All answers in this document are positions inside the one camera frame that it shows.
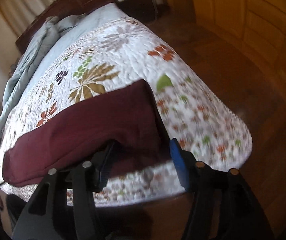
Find maroon pants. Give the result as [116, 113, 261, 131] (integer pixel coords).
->
[2, 80, 170, 187]

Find floral white quilt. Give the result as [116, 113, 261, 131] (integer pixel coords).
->
[0, 17, 252, 206]

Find light blue blanket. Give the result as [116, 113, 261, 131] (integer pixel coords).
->
[0, 3, 126, 144]

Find wooden wardrobe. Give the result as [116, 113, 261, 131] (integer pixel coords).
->
[158, 0, 286, 100]

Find dark wooden headboard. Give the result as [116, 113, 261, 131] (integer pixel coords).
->
[16, 0, 115, 54]

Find dark wooden nightstand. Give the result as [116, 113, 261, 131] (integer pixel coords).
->
[116, 0, 158, 23]

